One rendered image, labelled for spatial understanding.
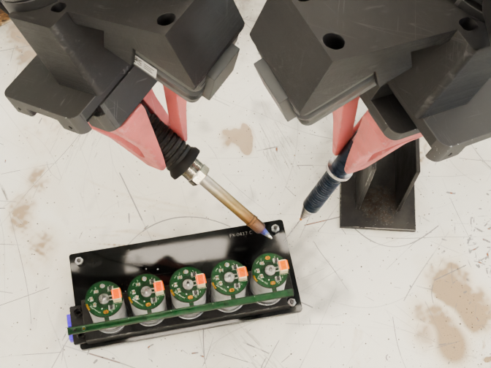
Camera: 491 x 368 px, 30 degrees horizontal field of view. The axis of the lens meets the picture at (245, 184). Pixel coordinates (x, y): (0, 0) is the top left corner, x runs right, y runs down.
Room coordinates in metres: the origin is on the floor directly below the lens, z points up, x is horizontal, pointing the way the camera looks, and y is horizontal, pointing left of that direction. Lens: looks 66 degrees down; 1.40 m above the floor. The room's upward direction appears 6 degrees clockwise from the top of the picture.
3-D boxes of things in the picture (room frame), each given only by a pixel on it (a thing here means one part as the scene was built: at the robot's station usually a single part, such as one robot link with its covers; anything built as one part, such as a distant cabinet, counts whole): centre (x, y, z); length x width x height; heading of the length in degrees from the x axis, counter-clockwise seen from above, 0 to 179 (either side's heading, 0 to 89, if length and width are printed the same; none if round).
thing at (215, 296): (0.19, 0.00, 0.79); 0.02 x 0.02 x 0.05
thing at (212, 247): (0.20, 0.04, 0.76); 0.16 x 0.07 x 0.01; 107
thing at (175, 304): (0.18, 0.03, 0.79); 0.02 x 0.02 x 0.05
